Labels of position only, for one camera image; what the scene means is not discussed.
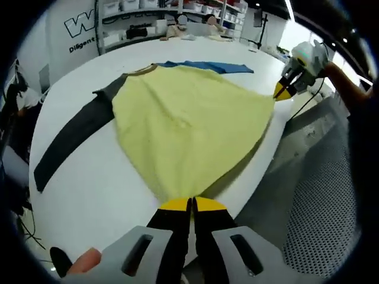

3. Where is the black tripod stand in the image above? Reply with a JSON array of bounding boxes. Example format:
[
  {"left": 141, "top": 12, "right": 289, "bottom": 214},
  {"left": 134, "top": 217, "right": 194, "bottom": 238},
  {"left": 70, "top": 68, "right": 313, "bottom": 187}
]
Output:
[{"left": 253, "top": 8, "right": 269, "bottom": 50}]

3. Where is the grey upright panel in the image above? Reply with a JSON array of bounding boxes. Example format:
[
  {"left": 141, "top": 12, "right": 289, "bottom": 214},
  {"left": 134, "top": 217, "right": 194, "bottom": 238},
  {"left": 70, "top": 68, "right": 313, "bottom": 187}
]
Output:
[{"left": 185, "top": 23, "right": 210, "bottom": 36}]

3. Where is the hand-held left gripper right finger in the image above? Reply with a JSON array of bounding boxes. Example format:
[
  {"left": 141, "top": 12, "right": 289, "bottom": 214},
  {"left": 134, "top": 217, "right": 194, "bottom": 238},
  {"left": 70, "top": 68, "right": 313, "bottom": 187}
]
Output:
[{"left": 192, "top": 196, "right": 323, "bottom": 284}]

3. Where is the person's left hand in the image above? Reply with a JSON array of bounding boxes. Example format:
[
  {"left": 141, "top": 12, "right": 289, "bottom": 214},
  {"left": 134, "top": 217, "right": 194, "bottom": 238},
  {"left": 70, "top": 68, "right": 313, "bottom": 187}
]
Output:
[{"left": 67, "top": 247, "right": 103, "bottom": 279}]

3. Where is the black bag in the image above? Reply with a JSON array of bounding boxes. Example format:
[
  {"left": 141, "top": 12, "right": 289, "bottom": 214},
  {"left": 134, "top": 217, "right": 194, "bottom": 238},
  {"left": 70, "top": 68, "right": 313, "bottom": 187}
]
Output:
[{"left": 126, "top": 27, "right": 149, "bottom": 39}]

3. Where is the row of white storage bins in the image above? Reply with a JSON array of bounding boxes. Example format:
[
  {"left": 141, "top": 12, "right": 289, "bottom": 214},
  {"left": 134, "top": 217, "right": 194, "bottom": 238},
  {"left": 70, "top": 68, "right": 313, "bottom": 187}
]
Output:
[{"left": 103, "top": 0, "right": 247, "bottom": 30}]

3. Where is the grey metal shelf rack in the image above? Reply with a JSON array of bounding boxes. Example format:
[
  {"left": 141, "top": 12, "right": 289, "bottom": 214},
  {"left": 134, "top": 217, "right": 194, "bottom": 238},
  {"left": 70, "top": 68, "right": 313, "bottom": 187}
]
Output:
[{"left": 97, "top": 0, "right": 248, "bottom": 56}]

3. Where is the yellow garment with dark sleeves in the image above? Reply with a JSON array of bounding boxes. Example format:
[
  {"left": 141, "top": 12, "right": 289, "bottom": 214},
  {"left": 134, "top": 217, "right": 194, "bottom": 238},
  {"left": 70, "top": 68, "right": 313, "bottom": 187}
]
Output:
[{"left": 33, "top": 60, "right": 278, "bottom": 205}]

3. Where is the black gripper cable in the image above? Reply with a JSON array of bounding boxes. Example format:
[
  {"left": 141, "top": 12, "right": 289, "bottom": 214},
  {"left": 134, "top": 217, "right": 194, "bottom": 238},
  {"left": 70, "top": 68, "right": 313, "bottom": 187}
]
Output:
[{"left": 288, "top": 77, "right": 326, "bottom": 121}]

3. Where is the grey mesh office chair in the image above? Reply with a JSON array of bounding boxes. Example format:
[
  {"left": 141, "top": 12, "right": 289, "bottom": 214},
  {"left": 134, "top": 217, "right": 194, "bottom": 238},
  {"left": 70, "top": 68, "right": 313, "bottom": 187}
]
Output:
[{"left": 233, "top": 97, "right": 361, "bottom": 279}]

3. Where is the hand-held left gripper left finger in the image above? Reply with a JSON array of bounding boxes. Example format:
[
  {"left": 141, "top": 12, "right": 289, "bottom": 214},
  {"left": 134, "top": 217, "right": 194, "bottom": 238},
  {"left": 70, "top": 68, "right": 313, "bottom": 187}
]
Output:
[{"left": 63, "top": 197, "right": 192, "bottom": 284}]

